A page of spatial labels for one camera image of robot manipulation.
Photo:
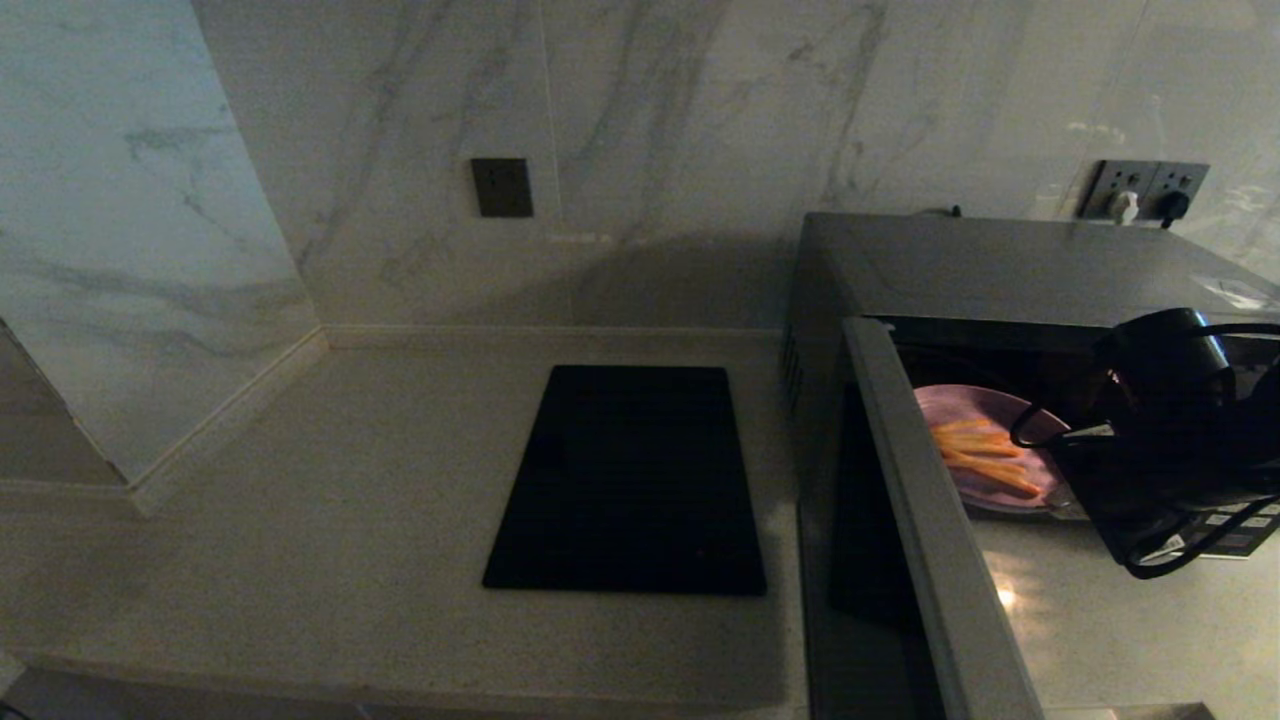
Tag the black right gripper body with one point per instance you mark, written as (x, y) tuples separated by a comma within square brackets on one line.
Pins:
[(1170, 480)]

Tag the purple round plate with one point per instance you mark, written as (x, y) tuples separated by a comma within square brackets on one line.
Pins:
[(965, 405)]

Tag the black glass microwave door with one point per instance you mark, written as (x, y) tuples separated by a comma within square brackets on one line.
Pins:
[(930, 560)]

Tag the silver microwave oven housing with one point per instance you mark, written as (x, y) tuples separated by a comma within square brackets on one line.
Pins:
[(1000, 265)]

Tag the orange french fry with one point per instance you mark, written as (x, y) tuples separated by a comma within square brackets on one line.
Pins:
[(965, 428), (1000, 478), (985, 445)]

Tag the black glass induction cooktop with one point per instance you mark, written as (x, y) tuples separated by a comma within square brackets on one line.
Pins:
[(625, 480)]

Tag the white cabinet door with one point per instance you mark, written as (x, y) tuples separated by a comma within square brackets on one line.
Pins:
[(40, 700)]

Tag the dark grey wall socket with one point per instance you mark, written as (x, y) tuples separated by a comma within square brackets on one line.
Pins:
[(503, 188), (1182, 180), (1105, 182)]

